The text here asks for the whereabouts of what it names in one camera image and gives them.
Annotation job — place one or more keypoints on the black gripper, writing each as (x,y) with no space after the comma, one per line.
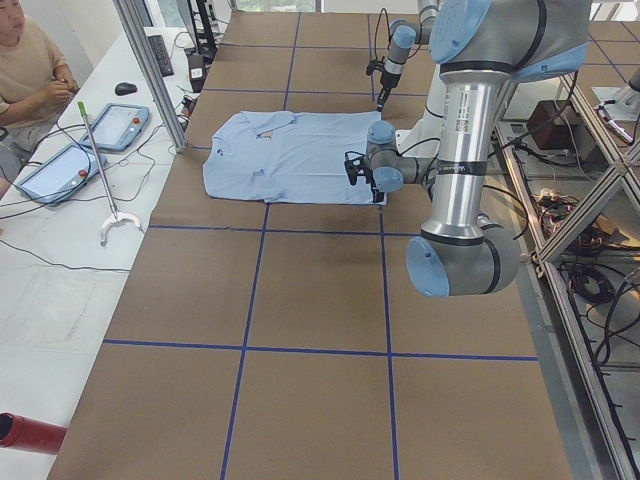
(386,81)
(374,187)

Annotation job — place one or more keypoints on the lower blue teach pendant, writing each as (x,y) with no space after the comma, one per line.
(61,176)

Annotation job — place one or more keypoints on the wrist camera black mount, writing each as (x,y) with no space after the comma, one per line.
(374,65)
(354,166)

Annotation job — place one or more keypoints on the black computer mouse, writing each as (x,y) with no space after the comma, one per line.
(125,88)

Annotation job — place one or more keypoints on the brown box on frame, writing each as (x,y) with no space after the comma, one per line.
(552,134)

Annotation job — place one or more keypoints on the red cylinder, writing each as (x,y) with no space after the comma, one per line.
(26,434)

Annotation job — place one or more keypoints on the light blue t-shirt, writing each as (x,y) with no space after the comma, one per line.
(288,157)

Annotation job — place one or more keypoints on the upper blue teach pendant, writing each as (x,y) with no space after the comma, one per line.
(117,126)

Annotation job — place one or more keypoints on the black keyboard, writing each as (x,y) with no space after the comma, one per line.
(161,55)

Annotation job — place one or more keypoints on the metal reacher grabber stick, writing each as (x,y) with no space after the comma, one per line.
(116,217)

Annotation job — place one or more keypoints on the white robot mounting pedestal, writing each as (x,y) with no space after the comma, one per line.
(425,125)

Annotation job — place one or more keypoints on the aluminium frame post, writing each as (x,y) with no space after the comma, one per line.
(136,35)

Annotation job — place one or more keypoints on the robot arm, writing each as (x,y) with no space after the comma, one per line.
(478,48)
(403,37)

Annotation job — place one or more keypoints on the aluminium frame rail structure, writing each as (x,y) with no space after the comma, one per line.
(582,206)

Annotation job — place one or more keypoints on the blue teach pendant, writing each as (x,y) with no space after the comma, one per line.
(61,176)
(117,126)

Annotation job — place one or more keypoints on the black power adapter with label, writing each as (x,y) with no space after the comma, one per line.
(196,70)

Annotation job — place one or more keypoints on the seated person in beige shirt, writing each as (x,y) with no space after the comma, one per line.
(36,85)

